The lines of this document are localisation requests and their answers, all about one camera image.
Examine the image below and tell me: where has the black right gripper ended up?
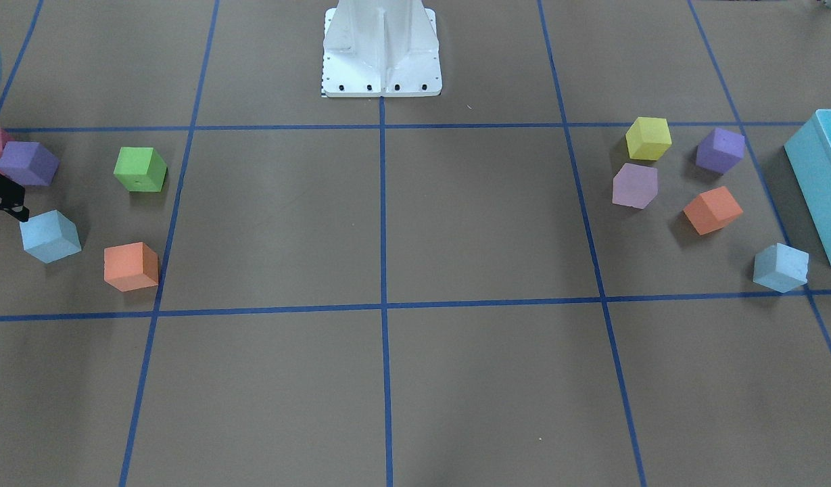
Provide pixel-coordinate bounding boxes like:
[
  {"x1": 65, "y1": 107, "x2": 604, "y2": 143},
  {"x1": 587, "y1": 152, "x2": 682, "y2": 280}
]
[{"x1": 0, "y1": 173, "x2": 30, "y2": 223}]

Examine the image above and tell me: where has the light blue foam block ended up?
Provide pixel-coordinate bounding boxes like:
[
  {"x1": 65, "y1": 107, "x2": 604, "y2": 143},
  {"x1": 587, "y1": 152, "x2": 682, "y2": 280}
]
[
  {"x1": 20, "y1": 210, "x2": 82, "y2": 263},
  {"x1": 753, "y1": 243, "x2": 810, "y2": 293}
]

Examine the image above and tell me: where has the purple foam block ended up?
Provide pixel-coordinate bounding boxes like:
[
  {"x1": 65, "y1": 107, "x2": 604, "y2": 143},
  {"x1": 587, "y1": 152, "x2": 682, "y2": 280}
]
[
  {"x1": 694, "y1": 127, "x2": 746, "y2": 175},
  {"x1": 0, "y1": 141, "x2": 60, "y2": 186}
]

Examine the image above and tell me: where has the orange foam block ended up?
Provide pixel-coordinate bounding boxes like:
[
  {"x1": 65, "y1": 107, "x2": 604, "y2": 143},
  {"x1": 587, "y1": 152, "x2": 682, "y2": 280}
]
[
  {"x1": 683, "y1": 186, "x2": 743, "y2": 235},
  {"x1": 103, "y1": 241, "x2": 160, "y2": 292}
]

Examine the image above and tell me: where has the green foam block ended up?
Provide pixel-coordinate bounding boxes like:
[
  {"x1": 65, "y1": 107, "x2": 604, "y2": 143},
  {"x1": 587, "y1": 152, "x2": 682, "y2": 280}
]
[{"x1": 113, "y1": 147, "x2": 168, "y2": 192}]

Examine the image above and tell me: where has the brown paper table cover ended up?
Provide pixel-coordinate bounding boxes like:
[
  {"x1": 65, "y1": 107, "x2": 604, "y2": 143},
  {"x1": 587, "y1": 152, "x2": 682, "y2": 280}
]
[{"x1": 0, "y1": 1, "x2": 831, "y2": 486}]

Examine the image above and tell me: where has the lilac foam block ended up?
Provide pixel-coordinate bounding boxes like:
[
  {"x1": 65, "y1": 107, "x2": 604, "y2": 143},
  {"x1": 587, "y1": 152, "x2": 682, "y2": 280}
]
[{"x1": 612, "y1": 163, "x2": 659, "y2": 210}]

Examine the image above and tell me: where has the yellow foam block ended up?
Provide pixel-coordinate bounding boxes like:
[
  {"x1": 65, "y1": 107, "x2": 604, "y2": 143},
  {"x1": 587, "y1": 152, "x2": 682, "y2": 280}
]
[{"x1": 625, "y1": 116, "x2": 673, "y2": 161}]

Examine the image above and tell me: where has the light blue plastic bin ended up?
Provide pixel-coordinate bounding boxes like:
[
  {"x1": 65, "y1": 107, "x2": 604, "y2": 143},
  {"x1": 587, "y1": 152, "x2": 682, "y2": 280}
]
[{"x1": 785, "y1": 109, "x2": 831, "y2": 267}]

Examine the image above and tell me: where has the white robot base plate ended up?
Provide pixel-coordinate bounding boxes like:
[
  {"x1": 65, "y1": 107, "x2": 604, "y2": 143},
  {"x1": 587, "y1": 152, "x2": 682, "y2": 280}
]
[{"x1": 320, "y1": 1, "x2": 443, "y2": 98}]

